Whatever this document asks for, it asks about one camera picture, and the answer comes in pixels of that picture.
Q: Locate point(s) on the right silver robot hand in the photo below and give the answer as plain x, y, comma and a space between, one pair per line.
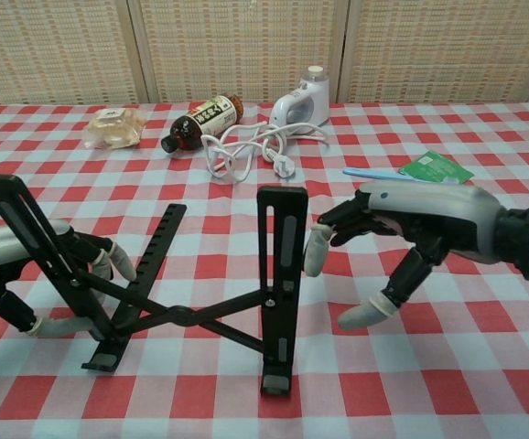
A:
434, 206

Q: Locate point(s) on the light blue toothbrush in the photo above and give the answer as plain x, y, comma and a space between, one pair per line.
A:
370, 173

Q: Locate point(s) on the green foil sachet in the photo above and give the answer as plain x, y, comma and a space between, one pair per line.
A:
434, 167

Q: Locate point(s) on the white handheld steam iron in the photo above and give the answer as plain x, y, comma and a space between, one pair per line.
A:
315, 98

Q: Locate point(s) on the brown tea bottle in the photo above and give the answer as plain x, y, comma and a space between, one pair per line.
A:
200, 121

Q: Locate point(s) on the bamboo screen panel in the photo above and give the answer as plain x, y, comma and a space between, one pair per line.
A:
241, 46
54, 50
443, 46

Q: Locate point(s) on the clear snack bag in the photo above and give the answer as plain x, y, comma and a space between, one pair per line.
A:
115, 128

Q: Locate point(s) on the black folding laptop stand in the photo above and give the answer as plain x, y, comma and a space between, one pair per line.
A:
273, 329

